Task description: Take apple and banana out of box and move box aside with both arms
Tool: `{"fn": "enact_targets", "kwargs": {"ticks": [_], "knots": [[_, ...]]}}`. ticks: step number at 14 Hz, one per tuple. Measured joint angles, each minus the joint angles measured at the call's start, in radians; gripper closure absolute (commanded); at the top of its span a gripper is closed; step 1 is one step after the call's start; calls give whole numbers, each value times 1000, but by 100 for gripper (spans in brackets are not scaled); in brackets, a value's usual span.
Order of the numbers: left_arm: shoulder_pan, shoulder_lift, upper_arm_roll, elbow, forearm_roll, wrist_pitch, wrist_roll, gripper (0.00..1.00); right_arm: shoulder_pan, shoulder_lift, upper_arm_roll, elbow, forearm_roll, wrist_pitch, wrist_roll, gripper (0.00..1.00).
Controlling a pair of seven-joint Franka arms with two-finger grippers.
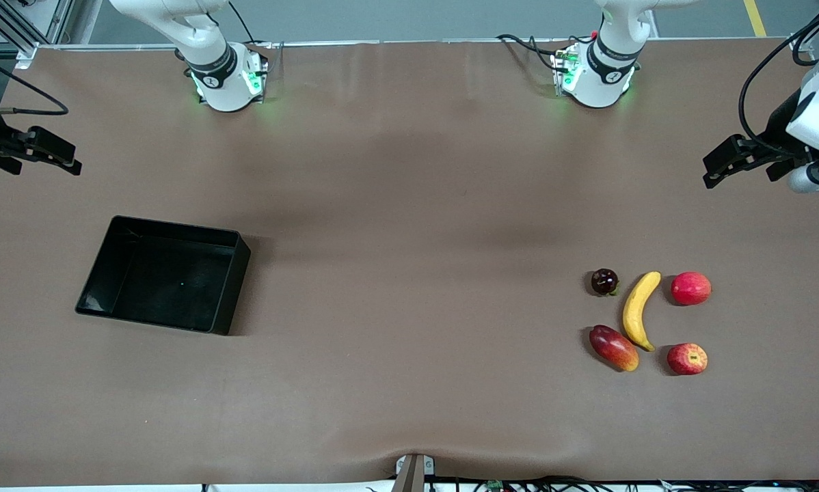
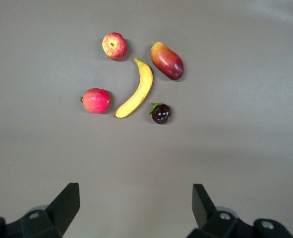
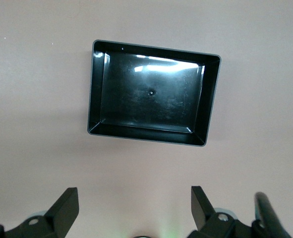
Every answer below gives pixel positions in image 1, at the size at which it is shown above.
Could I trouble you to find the yellow banana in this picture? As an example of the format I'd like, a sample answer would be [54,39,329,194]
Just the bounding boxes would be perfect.
[622,271,662,353]

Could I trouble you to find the black plastic box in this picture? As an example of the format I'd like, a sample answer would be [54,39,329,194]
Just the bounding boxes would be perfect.
[75,215,252,336]

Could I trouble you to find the red yellow striped apple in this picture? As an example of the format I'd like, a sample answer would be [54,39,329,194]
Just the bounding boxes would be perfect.
[667,342,709,376]

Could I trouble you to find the plain red round peach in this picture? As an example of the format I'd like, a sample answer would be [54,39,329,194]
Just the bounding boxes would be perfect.
[670,271,713,306]

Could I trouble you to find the dark purple mangosteen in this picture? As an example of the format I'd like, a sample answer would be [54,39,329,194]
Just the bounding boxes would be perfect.
[591,268,620,297]

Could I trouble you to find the red orange mango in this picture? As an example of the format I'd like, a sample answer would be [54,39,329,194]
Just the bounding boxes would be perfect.
[589,325,641,372]

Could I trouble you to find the large table cover mat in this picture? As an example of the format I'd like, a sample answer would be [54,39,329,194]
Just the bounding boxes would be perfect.
[0,38,819,487]

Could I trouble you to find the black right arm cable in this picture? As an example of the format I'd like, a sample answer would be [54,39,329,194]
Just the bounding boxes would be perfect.
[0,48,69,115]

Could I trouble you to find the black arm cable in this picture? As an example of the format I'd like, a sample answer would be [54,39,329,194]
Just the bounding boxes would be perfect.
[0,48,69,115]
[738,0,819,141]

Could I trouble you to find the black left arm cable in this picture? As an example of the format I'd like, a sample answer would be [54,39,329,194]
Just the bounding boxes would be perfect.
[738,0,819,141]

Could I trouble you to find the black looped cable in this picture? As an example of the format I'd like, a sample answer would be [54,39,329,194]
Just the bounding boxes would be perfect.
[791,14,819,67]

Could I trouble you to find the black right base cable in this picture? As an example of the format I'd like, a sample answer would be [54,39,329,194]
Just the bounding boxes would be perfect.
[228,0,258,45]

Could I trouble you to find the black base cable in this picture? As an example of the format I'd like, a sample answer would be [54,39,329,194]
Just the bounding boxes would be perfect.
[496,33,562,72]
[228,0,258,45]

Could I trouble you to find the black left base cable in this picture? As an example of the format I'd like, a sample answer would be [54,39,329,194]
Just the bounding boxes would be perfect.
[496,33,562,72]

